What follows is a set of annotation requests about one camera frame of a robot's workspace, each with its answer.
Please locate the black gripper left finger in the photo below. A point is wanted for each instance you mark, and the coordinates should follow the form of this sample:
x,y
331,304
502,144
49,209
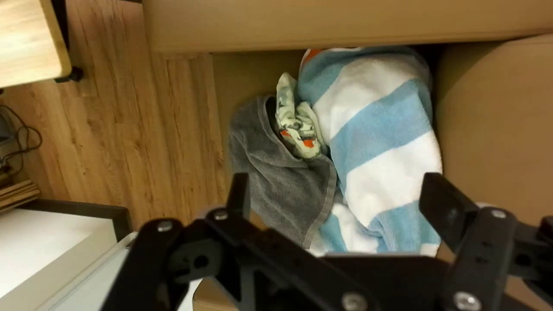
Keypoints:
x,y
156,265

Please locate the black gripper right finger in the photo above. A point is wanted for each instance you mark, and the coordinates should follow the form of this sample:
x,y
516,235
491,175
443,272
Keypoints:
x,y
476,253

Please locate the grey cloth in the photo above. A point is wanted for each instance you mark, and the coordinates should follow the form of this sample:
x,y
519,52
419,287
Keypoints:
x,y
277,183

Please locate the green patterned white cloth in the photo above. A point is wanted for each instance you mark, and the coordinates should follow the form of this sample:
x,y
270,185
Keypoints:
x,y
294,118

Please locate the light wooden side table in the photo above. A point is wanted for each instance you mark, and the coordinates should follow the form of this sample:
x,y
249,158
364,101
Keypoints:
x,y
27,40

